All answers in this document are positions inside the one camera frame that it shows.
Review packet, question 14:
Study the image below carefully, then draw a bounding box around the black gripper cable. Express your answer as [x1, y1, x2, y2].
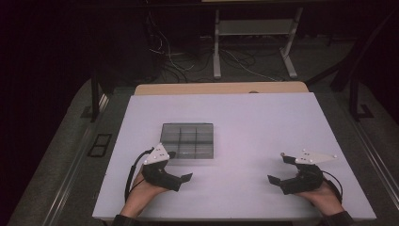
[321, 169, 344, 205]
[124, 147, 155, 202]

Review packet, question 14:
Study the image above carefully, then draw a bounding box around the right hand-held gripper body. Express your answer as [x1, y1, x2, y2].
[279, 149, 339, 196]

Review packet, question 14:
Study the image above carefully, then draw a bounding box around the white floor cable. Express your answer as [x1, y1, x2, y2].
[147, 11, 196, 73]

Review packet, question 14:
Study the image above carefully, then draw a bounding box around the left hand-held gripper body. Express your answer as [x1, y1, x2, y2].
[140, 142, 183, 193]

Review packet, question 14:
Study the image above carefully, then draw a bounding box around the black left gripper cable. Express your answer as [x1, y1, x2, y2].
[124, 147, 155, 202]

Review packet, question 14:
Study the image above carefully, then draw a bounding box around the black floor socket frame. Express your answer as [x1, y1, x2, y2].
[87, 133, 113, 158]

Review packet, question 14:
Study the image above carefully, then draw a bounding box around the wooden table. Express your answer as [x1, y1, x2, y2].
[134, 81, 311, 96]

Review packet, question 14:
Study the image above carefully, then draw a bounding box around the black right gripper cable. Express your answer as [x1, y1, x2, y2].
[321, 169, 344, 205]

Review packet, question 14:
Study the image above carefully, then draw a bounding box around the person's right hand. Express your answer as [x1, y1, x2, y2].
[294, 180, 344, 211]

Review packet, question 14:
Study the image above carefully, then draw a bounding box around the metal floor rail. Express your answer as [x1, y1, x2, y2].
[340, 102, 399, 203]
[41, 93, 111, 226]

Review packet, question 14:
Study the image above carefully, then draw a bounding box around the grey metal stand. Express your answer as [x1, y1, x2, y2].
[213, 7, 304, 80]

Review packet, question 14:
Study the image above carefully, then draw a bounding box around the black metal stand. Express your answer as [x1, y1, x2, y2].
[304, 8, 399, 122]
[79, 69, 109, 123]

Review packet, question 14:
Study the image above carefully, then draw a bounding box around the clear plastic compartment box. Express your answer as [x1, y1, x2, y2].
[159, 121, 215, 166]

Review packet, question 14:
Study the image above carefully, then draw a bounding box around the person's left hand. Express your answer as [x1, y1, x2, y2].
[124, 170, 170, 209]

